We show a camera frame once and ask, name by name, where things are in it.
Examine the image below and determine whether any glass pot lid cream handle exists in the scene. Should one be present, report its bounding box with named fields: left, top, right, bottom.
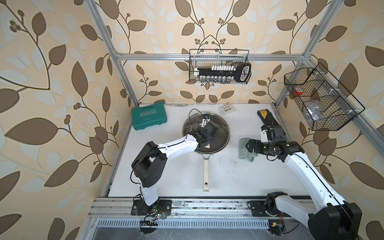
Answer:
left=182, top=112, right=230, bottom=154

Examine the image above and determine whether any green microfibre cloth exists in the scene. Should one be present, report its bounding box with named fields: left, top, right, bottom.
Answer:
left=238, top=138, right=258, bottom=163

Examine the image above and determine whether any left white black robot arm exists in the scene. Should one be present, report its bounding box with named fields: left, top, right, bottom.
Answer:
left=132, top=122, right=220, bottom=207

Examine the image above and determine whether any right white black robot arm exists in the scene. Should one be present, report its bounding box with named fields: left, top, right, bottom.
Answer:
left=243, top=125, right=362, bottom=240

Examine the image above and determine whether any black flat box yellow label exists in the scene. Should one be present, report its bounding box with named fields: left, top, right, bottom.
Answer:
left=257, top=109, right=280, bottom=132

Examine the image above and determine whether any clear plastic bag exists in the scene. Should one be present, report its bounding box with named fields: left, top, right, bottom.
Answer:
left=304, top=100, right=323, bottom=121

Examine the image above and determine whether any green plastic tool case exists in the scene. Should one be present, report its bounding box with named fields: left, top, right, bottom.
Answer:
left=132, top=102, right=168, bottom=131

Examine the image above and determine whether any black socket set holder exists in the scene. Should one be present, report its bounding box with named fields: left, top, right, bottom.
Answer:
left=192, top=63, right=252, bottom=84

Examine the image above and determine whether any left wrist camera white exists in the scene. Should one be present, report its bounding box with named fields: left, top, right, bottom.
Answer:
left=201, top=114, right=210, bottom=128

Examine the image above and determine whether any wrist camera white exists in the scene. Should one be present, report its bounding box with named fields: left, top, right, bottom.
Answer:
left=261, top=130, right=269, bottom=143
left=201, top=114, right=210, bottom=128

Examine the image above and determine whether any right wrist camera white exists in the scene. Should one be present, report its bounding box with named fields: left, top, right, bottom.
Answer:
left=261, top=130, right=269, bottom=143

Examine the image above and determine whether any brown frying pan cream handle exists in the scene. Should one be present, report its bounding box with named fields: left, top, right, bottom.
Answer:
left=199, top=153, right=214, bottom=192

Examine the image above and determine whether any black wire basket right wall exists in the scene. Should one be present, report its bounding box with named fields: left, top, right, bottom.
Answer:
left=284, top=63, right=366, bottom=131

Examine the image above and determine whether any black wire basket wall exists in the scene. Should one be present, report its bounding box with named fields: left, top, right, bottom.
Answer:
left=189, top=49, right=252, bottom=85
left=284, top=63, right=366, bottom=131

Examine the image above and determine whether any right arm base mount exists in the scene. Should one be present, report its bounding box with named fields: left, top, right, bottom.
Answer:
left=248, top=200, right=290, bottom=218

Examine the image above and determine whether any black wire basket back wall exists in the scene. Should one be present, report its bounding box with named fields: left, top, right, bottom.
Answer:
left=189, top=49, right=252, bottom=85

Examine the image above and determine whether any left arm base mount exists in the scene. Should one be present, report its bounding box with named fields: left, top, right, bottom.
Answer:
left=131, top=200, right=172, bottom=217

